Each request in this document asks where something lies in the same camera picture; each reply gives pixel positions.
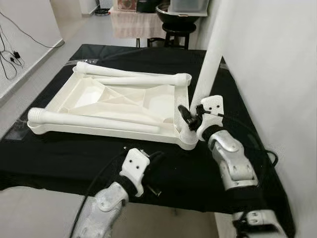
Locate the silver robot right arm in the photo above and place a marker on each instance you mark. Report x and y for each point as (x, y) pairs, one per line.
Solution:
(233, 163)

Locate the white plastic children table top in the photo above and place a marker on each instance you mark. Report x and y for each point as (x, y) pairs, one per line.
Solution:
(124, 101)

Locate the grey tape piece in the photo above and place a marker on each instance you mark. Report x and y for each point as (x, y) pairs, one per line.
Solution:
(222, 63)

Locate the beige cloth covered table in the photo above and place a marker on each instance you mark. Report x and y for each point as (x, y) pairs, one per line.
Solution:
(136, 25)

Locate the clear plastic food container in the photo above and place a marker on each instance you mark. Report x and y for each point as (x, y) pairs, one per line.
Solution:
(188, 5)

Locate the red printed food box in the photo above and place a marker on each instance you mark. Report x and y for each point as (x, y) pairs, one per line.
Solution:
(124, 4)

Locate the black charger plug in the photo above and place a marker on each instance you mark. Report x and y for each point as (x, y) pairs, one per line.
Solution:
(17, 53)

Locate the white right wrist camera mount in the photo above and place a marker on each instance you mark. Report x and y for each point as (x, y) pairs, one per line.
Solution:
(212, 106)

